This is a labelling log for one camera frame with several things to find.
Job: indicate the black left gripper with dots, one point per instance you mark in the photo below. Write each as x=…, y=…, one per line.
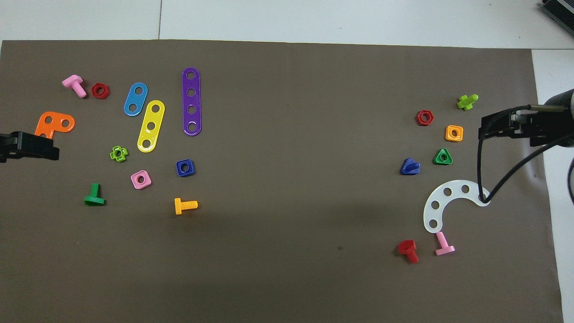
x=3, y=150

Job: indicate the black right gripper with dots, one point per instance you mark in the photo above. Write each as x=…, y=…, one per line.
x=542, y=130

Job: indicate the blue triangle-head bolt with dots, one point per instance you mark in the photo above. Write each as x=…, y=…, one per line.
x=408, y=168

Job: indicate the blue square nut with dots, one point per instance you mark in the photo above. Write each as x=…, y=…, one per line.
x=179, y=171

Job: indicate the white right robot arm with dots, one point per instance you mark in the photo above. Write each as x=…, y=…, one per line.
x=567, y=116

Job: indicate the orange angled three-hole plate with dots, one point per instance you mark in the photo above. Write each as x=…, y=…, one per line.
x=57, y=121

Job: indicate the lime cross-head bolt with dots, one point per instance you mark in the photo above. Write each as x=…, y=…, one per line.
x=466, y=103

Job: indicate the orange square nut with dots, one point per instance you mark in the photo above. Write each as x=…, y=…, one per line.
x=447, y=135

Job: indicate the green triangle nut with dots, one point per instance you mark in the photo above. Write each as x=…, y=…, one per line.
x=437, y=161

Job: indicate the pink square-head bolt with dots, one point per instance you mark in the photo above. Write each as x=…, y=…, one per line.
x=444, y=249
x=72, y=82

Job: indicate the green cross-shaped nut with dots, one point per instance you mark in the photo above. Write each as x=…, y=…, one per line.
x=112, y=154

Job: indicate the green bolt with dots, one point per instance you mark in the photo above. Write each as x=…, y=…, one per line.
x=94, y=200

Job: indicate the red hex nut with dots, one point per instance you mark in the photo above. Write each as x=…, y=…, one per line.
x=418, y=118
x=93, y=90

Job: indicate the white curved five-hole plate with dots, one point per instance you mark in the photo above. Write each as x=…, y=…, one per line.
x=441, y=198

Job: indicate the pink square nut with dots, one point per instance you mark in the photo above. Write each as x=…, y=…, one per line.
x=134, y=182

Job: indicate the blue two-hole plate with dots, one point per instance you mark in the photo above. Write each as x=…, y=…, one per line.
x=136, y=99

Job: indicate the grey ribbed device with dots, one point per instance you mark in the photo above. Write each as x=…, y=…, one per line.
x=558, y=10

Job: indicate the yellow three-hole plate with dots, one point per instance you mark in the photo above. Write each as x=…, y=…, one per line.
x=154, y=117

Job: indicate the red bolt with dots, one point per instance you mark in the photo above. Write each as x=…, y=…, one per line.
x=407, y=246

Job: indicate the purple four-hole plate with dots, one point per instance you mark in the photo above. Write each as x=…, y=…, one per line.
x=191, y=101

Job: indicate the orange bolt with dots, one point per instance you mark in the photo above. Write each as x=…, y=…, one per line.
x=188, y=205

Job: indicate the brown table mat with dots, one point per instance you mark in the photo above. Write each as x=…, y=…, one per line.
x=287, y=112

